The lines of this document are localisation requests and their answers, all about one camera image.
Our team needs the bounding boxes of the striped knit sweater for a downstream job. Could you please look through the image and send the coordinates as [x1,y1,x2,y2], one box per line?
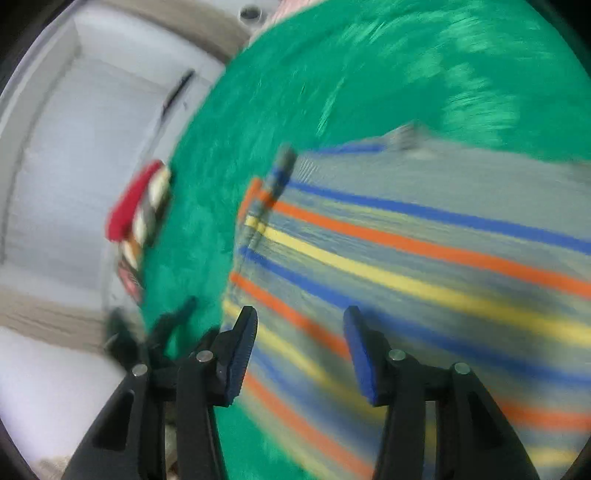
[222,126,590,479]

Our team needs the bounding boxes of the red and striped clothes pile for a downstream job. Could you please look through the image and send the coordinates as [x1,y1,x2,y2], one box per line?
[105,160,171,305]

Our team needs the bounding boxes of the green bed cover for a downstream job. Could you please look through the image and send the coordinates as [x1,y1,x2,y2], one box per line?
[143,1,590,479]

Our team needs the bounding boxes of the white round wall device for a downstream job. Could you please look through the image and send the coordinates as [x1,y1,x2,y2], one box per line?
[238,4,266,26]

